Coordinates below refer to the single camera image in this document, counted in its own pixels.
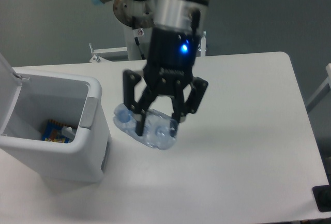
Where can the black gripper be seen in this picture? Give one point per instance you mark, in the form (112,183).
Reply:
(168,71)

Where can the clear plastic bottle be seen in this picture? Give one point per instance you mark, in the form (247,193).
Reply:
(160,130)

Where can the white paper carton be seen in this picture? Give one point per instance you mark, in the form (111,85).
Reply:
(69,132)

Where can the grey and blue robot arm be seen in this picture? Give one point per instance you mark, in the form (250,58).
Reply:
(185,16)

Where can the white plastic trash can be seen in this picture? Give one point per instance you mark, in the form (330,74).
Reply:
(30,98)

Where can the blue snack wrapper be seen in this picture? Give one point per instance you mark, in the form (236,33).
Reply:
(52,132)

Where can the black object at table corner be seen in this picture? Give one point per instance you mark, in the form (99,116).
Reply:
(322,197)

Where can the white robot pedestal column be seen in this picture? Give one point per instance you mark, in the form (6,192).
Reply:
(137,18)

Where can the white clamp post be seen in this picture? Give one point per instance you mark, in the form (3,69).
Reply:
(203,47)

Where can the white frame at right edge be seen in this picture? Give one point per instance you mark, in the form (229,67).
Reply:
(320,92)

